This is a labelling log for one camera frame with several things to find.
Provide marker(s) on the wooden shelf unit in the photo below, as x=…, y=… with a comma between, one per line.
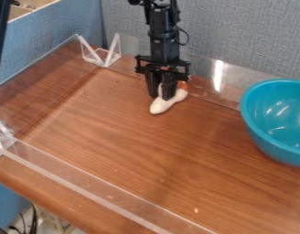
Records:
x=26, y=7

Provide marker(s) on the clear acrylic left bracket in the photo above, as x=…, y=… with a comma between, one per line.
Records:
x=7, y=139

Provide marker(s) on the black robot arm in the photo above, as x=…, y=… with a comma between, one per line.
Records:
x=163, y=67

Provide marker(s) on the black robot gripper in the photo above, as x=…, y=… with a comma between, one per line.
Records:
x=163, y=56

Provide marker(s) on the clear acrylic corner bracket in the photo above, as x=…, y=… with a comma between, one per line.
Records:
x=102, y=57

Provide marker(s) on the clear acrylic front barrier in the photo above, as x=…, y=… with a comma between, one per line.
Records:
x=151, y=216

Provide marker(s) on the clear acrylic barrier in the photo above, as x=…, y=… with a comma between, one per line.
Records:
x=217, y=81
x=151, y=216

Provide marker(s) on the clear acrylic back barrier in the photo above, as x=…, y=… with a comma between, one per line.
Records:
x=217, y=81

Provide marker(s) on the white plush mushroom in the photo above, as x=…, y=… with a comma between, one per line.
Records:
x=161, y=105

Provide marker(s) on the blue plastic bowl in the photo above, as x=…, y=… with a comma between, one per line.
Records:
x=270, y=109

